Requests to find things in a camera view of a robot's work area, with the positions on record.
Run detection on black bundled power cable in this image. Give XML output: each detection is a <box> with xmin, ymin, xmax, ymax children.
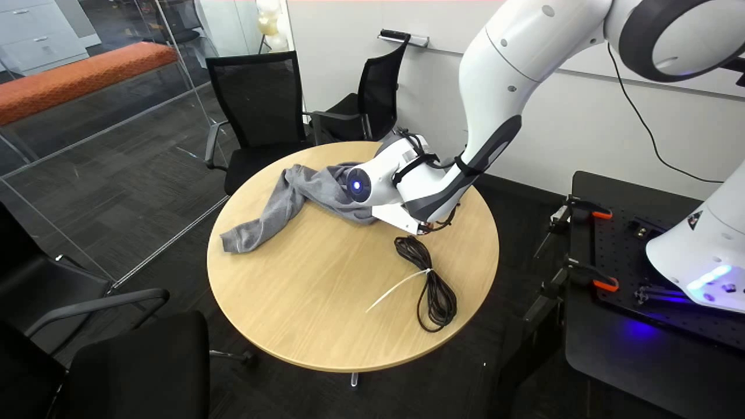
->
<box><xmin>392</xmin><ymin>233</ymin><xmax>462</xmax><ymax>336</ymax></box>

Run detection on black solid-back chair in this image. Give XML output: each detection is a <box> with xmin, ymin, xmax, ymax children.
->
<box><xmin>0</xmin><ymin>198</ymin><xmax>60</xmax><ymax>314</ymax></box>

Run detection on orange upholstered bench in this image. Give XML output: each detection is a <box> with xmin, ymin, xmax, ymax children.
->
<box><xmin>0</xmin><ymin>39</ymin><xmax>182</xmax><ymax>130</ymax></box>

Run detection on gray fleece sweatshirt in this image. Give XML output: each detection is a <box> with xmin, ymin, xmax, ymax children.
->
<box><xmin>219</xmin><ymin>132</ymin><xmax>416</xmax><ymax>258</ymax></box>

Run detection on black chair chrome legs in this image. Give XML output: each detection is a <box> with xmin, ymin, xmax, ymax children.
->
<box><xmin>308</xmin><ymin>27</ymin><xmax>416</xmax><ymax>146</ymax></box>

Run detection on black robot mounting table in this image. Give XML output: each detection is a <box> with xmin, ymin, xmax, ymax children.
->
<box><xmin>563</xmin><ymin>167</ymin><xmax>745</xmax><ymax>419</ymax></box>

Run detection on round wooden table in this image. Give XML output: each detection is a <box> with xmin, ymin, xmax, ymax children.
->
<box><xmin>202</xmin><ymin>137</ymin><xmax>503</xmax><ymax>390</ymax></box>

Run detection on whiteboard tray rail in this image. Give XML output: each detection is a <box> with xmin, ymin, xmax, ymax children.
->
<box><xmin>377</xmin><ymin>27</ymin><xmax>745</xmax><ymax>103</ymax></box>

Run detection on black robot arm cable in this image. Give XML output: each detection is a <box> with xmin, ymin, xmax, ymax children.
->
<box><xmin>602</xmin><ymin>39</ymin><xmax>730</xmax><ymax>189</ymax></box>

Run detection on small black metal bracket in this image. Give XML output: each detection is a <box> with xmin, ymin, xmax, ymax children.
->
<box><xmin>634</xmin><ymin>282</ymin><xmax>688</xmax><ymax>307</ymax></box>

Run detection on black office chair grey arms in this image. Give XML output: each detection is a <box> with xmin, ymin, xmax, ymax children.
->
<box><xmin>200</xmin><ymin>48</ymin><xmax>315</xmax><ymax>198</ymax></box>

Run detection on black clamp orange handle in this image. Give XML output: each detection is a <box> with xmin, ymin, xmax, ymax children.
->
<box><xmin>533</xmin><ymin>190</ymin><xmax>617</xmax><ymax>262</ymax></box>
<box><xmin>524</xmin><ymin>258</ymin><xmax>625</xmax><ymax>326</ymax></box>

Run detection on black mesh chair chrome arms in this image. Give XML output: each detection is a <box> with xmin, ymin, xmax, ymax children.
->
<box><xmin>0</xmin><ymin>287</ymin><xmax>214</xmax><ymax>419</ymax></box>

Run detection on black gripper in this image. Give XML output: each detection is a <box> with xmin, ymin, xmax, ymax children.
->
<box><xmin>420</xmin><ymin>213</ymin><xmax>462</xmax><ymax>237</ymax></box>

